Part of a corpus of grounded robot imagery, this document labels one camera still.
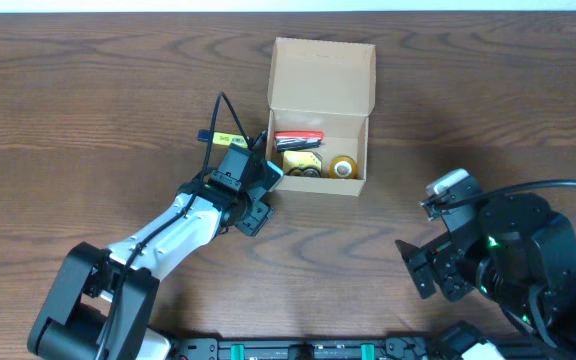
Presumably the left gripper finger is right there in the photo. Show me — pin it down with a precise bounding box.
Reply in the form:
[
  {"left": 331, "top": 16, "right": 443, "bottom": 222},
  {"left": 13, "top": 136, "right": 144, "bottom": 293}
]
[
  {"left": 235, "top": 202, "right": 274, "bottom": 237},
  {"left": 257, "top": 160, "right": 284, "bottom": 193}
]

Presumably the cream sticky note pad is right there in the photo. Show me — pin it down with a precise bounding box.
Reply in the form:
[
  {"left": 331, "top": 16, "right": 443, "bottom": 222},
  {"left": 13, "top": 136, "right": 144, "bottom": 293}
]
[{"left": 282, "top": 151, "right": 322, "bottom": 176}]

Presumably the red black stapler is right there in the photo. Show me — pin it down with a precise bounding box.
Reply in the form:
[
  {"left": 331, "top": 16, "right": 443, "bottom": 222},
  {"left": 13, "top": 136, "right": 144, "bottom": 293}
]
[{"left": 274, "top": 131, "right": 324, "bottom": 152}]

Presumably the correction tape dispenser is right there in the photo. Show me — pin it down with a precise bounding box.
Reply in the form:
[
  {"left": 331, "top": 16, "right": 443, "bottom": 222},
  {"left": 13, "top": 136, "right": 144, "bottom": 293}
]
[{"left": 288, "top": 167, "right": 321, "bottom": 178}]

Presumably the yellow adhesive tape roll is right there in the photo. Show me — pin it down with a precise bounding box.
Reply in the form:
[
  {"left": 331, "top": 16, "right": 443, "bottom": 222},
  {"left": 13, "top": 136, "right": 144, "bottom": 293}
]
[{"left": 329, "top": 155, "right": 358, "bottom": 179}]

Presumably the cardboard box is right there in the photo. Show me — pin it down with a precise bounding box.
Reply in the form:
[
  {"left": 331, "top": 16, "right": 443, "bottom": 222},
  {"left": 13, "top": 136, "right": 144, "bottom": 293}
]
[{"left": 265, "top": 37, "right": 376, "bottom": 196}]

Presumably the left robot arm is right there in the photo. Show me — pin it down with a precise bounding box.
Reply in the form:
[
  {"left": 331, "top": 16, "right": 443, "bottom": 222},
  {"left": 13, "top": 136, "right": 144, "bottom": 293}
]
[{"left": 27, "top": 158, "right": 283, "bottom": 359}]

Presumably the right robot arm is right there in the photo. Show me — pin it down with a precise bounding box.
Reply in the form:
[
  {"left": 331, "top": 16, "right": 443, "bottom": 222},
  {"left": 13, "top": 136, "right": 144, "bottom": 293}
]
[{"left": 396, "top": 169, "right": 576, "bottom": 359}]

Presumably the yellow highlighter marker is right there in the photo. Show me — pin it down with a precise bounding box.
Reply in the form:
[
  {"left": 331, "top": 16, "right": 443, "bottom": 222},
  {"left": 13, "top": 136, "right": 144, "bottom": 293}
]
[{"left": 197, "top": 129, "right": 248, "bottom": 148}]

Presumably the green clamp right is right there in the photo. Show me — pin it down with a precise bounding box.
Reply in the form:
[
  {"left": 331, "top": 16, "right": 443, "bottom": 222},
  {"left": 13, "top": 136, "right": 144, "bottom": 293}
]
[{"left": 361, "top": 344, "right": 375, "bottom": 360}]

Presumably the green clamp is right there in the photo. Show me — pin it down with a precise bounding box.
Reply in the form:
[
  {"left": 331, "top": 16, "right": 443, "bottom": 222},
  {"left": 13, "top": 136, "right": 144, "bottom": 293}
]
[
  {"left": 230, "top": 344, "right": 245, "bottom": 360},
  {"left": 361, "top": 344, "right": 375, "bottom": 360}
]

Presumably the green clamp left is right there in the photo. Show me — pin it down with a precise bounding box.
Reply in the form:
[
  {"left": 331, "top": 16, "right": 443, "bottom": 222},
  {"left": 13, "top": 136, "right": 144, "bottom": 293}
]
[{"left": 230, "top": 344, "right": 245, "bottom": 360}]

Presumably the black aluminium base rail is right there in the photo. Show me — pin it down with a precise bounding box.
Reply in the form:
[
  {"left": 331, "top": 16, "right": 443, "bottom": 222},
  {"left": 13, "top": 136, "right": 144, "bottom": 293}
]
[{"left": 167, "top": 337, "right": 503, "bottom": 360}]

